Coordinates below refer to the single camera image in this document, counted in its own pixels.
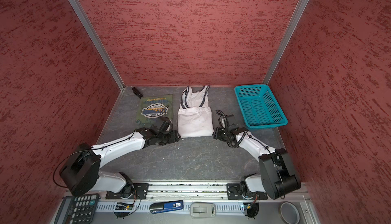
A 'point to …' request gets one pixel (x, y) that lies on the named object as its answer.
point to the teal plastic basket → (260, 108)
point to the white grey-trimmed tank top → (195, 117)
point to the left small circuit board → (124, 206)
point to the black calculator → (79, 209)
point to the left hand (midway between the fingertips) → (176, 141)
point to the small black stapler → (137, 92)
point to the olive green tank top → (149, 109)
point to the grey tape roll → (288, 214)
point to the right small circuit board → (247, 205)
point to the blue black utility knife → (161, 206)
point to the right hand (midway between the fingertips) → (215, 137)
